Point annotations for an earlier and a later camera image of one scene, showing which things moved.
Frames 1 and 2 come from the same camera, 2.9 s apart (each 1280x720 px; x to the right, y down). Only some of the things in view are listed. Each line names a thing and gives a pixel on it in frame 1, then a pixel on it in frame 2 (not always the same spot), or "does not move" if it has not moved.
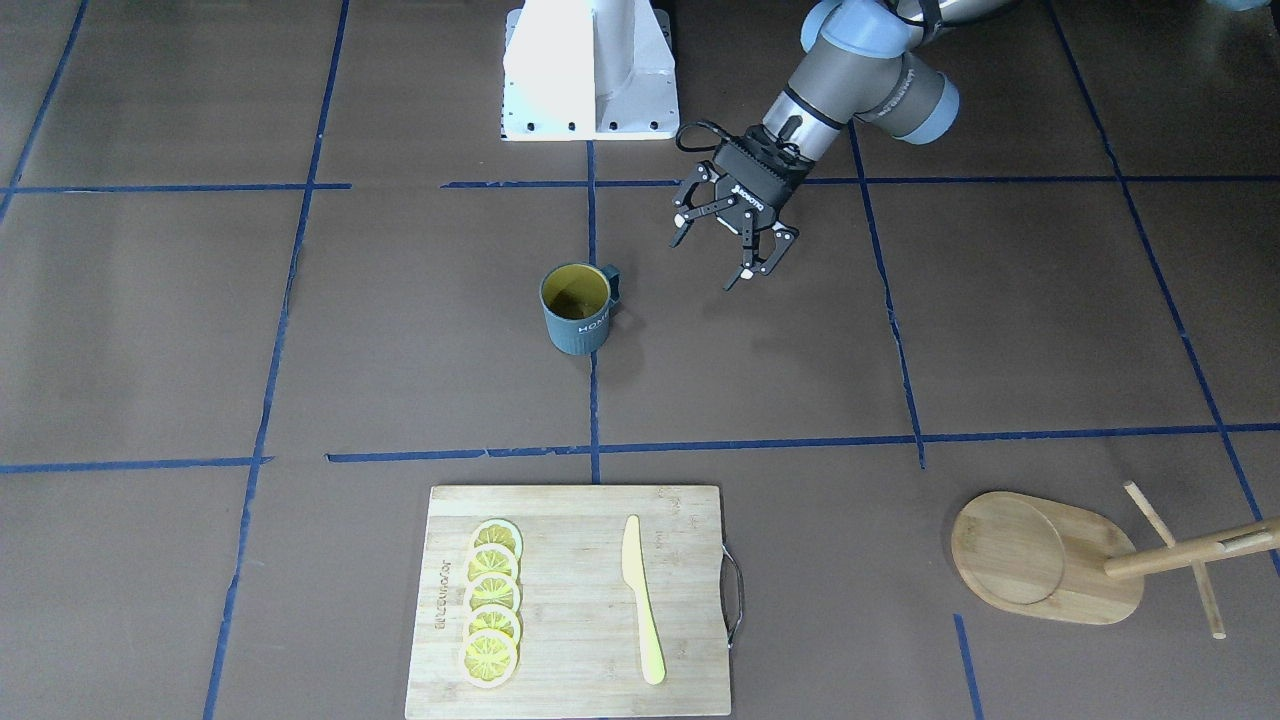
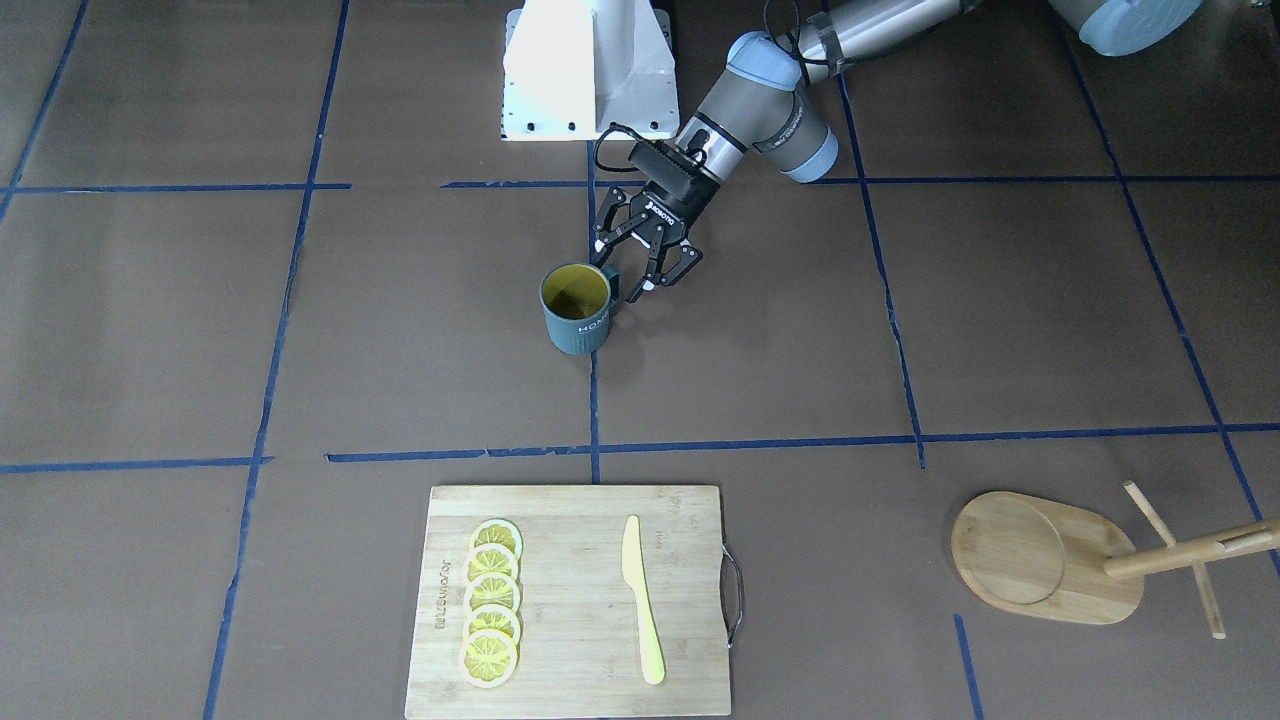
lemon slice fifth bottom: [489, 658] does not move
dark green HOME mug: [576, 299] does not move
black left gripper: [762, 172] -> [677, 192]
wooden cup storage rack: [1044, 557] does not move
